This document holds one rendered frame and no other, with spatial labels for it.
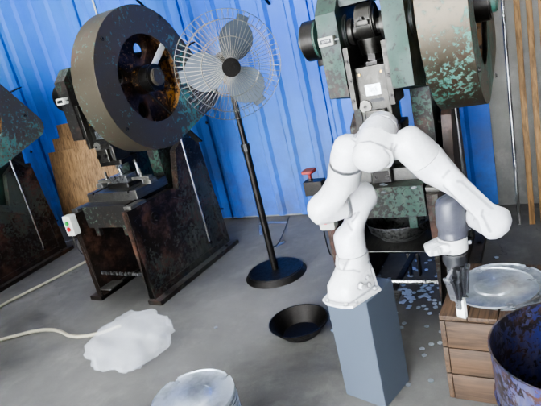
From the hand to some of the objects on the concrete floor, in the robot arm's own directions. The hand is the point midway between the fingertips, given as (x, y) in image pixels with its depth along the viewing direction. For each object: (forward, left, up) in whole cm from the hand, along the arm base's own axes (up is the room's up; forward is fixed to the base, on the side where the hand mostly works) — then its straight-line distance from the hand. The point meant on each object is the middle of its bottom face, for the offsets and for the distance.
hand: (461, 307), depth 166 cm
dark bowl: (+15, +92, -42) cm, 102 cm away
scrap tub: (-15, -37, -42) cm, 58 cm away
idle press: (+60, +239, -42) cm, 250 cm away
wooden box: (+27, -3, -42) cm, 50 cm away
